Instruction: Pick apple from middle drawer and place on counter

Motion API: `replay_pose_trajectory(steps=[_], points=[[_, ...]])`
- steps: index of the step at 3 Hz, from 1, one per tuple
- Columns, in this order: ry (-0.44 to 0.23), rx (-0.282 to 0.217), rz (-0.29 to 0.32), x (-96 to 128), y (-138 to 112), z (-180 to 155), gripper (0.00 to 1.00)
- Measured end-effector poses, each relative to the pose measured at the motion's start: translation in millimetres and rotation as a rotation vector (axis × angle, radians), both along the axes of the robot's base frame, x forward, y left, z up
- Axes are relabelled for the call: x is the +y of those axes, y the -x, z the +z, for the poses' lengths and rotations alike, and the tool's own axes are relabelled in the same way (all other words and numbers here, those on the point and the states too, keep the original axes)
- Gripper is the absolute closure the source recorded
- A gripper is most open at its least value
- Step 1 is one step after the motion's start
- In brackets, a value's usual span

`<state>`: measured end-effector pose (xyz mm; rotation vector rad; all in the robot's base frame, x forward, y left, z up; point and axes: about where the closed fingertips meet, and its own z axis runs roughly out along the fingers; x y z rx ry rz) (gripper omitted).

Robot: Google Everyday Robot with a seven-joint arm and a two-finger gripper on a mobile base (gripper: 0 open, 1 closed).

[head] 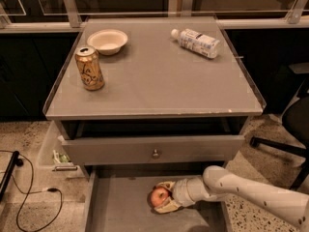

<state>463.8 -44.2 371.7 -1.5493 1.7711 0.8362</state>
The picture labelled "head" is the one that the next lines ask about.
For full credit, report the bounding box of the clear plastic storage bin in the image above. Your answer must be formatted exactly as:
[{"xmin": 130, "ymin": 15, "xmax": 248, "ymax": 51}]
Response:
[{"xmin": 37, "ymin": 122, "xmax": 84, "ymax": 178}]

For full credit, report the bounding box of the grey drawer cabinet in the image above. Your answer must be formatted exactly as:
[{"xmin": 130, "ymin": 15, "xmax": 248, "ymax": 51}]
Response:
[{"xmin": 44, "ymin": 17, "xmax": 265, "ymax": 175}]

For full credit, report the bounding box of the black stand leg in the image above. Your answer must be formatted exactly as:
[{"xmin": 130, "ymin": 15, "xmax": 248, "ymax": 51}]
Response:
[{"xmin": 0, "ymin": 151, "xmax": 19, "ymax": 202}]

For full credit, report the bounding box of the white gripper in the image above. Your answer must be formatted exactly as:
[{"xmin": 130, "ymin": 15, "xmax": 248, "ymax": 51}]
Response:
[{"xmin": 154, "ymin": 179, "xmax": 195, "ymax": 214}]

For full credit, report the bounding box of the white paper bowl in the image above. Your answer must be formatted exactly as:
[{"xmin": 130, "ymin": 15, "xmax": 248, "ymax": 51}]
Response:
[{"xmin": 87, "ymin": 29, "xmax": 128, "ymax": 56}]

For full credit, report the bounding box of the grey top drawer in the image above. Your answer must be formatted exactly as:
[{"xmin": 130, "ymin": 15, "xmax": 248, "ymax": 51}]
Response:
[{"xmin": 56, "ymin": 118, "xmax": 244, "ymax": 166}]

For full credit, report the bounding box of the red apple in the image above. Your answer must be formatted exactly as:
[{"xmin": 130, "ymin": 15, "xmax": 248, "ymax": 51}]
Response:
[{"xmin": 150, "ymin": 187, "xmax": 170, "ymax": 207}]

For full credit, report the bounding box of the clear plastic water bottle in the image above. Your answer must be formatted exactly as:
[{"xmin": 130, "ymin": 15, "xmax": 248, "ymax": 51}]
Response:
[{"xmin": 171, "ymin": 29, "xmax": 221, "ymax": 59}]

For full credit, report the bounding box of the grey open middle drawer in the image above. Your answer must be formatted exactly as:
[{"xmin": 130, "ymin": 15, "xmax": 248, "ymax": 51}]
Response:
[{"xmin": 82, "ymin": 166, "xmax": 233, "ymax": 232}]

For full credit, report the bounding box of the metal window rail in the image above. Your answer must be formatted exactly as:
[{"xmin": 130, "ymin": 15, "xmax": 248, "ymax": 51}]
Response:
[{"xmin": 0, "ymin": 0, "xmax": 309, "ymax": 33}]

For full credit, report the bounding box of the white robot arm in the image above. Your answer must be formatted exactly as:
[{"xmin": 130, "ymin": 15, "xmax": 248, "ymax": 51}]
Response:
[{"xmin": 150, "ymin": 165, "xmax": 309, "ymax": 232}]

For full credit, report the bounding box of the black office chair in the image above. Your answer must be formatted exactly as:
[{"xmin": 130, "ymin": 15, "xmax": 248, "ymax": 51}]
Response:
[{"xmin": 250, "ymin": 62, "xmax": 309, "ymax": 190}]

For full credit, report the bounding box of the gold soda can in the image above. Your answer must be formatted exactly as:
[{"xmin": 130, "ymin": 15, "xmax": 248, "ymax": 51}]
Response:
[{"xmin": 74, "ymin": 46, "xmax": 105, "ymax": 91}]

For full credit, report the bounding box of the black cable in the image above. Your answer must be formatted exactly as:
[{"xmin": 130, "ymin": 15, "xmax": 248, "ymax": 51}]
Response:
[{"xmin": 0, "ymin": 149, "xmax": 64, "ymax": 232}]

